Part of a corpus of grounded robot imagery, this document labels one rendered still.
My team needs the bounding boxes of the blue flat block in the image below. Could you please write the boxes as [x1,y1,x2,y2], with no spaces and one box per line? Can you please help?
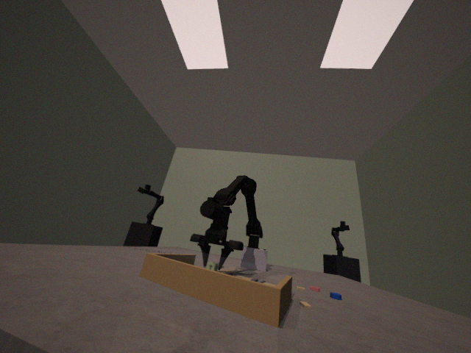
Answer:
[330,292,341,300]

